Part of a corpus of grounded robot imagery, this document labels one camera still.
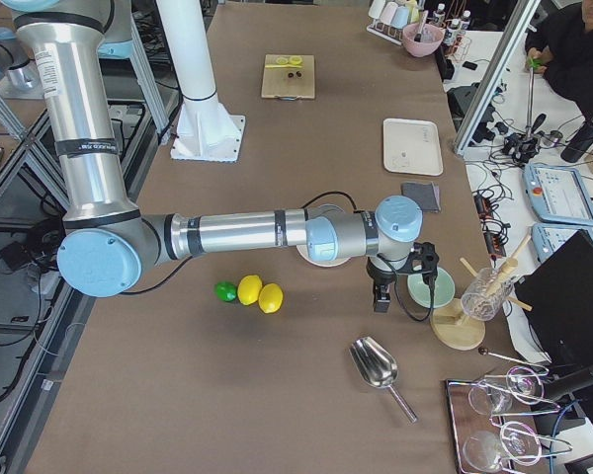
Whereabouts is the blue teach pendant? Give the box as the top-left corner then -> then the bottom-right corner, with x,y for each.
531,223 -> 581,263
523,163 -> 593,227

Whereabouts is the green lime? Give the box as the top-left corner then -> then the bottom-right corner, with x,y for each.
213,281 -> 237,302

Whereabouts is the metal wine glass rack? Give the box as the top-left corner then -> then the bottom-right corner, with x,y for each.
445,365 -> 572,473

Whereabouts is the white pedestal column base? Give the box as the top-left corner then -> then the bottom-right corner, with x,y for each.
157,0 -> 245,163

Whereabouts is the cream round plate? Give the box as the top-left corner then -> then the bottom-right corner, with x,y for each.
296,245 -> 351,269

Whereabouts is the grey folded cloth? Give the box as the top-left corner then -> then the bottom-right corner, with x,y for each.
401,182 -> 441,213

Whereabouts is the blue teach pendant upper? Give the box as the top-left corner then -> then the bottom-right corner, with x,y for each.
523,163 -> 593,227

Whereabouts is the cream rectangular tray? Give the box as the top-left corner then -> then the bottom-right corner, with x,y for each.
382,118 -> 444,176

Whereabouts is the clear textured glass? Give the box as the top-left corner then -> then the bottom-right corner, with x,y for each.
461,268 -> 513,321

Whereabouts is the pastel cups rack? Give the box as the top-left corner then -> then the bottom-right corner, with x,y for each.
366,0 -> 420,44

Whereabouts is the black gripper camera mount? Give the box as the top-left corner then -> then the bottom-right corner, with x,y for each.
399,242 -> 439,277

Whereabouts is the black monitor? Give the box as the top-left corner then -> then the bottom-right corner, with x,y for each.
515,230 -> 593,366

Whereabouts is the yellow lemon front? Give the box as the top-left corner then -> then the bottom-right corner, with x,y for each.
258,283 -> 284,314

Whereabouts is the wooden cutting board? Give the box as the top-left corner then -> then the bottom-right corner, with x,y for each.
261,54 -> 315,100

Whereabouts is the light green bowl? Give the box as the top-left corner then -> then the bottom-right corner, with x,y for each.
407,267 -> 456,308

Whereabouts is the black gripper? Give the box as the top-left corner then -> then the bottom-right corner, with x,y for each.
367,258 -> 396,312

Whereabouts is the person in black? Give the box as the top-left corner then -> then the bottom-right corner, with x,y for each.
525,1 -> 593,119

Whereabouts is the blue teach pendant lower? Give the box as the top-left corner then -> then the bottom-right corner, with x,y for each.
531,223 -> 581,263

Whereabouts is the yellow plastic knife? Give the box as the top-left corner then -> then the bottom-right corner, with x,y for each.
264,63 -> 302,69

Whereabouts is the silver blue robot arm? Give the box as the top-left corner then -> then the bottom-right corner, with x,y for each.
10,1 -> 437,303

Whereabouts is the long bar spoon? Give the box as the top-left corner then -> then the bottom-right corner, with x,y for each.
477,347 -> 548,371

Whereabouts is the wooden cup rack stand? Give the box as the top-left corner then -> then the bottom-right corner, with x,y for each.
430,234 -> 533,351

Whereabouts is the metal ice scoop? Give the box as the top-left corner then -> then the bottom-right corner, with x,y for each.
350,336 -> 418,424

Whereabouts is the yellow lemon near lime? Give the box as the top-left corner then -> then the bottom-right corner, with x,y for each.
237,275 -> 263,306

